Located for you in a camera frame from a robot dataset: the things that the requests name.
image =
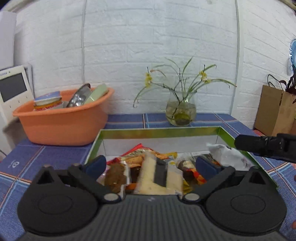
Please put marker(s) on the white crumpled snack bag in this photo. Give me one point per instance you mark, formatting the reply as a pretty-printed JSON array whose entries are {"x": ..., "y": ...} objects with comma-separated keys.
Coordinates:
[{"x": 227, "y": 156}]

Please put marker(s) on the green snack box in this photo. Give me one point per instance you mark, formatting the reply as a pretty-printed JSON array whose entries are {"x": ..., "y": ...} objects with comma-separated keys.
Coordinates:
[{"x": 191, "y": 141}]

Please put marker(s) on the brown cookie packet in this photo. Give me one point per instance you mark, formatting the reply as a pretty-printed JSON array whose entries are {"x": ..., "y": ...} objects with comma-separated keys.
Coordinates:
[{"x": 116, "y": 177}]

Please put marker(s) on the orange plastic basin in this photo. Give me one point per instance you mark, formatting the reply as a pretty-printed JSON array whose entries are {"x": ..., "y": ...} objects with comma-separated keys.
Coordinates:
[{"x": 76, "y": 126}]

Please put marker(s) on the glass vase with plant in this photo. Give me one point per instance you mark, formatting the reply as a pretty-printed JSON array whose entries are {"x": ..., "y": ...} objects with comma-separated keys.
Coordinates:
[{"x": 180, "y": 108}]

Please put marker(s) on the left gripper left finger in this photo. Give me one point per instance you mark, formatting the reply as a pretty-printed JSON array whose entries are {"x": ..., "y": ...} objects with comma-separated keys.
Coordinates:
[{"x": 86, "y": 177}]

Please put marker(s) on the sandwich cake packet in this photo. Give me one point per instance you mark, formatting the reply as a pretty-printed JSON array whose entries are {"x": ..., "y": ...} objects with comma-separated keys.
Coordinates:
[{"x": 158, "y": 177}]

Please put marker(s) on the brown paper bag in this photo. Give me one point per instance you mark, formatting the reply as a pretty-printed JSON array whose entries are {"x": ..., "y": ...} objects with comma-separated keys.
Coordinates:
[{"x": 276, "y": 111}]

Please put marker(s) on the blue rimmed bowl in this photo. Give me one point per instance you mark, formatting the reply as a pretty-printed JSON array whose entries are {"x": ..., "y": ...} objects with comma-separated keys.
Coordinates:
[{"x": 48, "y": 98}]

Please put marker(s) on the dark purple plant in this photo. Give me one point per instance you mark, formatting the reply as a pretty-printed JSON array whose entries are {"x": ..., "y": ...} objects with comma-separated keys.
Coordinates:
[{"x": 290, "y": 85}]

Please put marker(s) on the white machine with screen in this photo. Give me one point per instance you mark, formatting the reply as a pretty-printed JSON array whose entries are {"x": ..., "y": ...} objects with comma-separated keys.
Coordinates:
[{"x": 15, "y": 90}]

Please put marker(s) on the green plate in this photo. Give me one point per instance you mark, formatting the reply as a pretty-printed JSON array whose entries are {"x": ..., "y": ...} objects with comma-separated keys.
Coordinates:
[{"x": 96, "y": 94}]

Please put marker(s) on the red patterned bowl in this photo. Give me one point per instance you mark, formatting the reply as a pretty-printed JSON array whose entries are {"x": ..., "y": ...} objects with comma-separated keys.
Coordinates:
[{"x": 54, "y": 105}]

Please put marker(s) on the orange snack packet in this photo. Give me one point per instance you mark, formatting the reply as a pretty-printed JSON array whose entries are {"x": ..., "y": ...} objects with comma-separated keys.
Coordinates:
[{"x": 190, "y": 173}]

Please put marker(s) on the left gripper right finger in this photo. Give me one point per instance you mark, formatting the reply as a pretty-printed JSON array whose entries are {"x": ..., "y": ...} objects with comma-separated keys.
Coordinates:
[{"x": 214, "y": 174}]

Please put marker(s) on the blue round wall decoration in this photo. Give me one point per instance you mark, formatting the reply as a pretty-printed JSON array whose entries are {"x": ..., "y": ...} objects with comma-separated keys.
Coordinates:
[{"x": 292, "y": 57}]

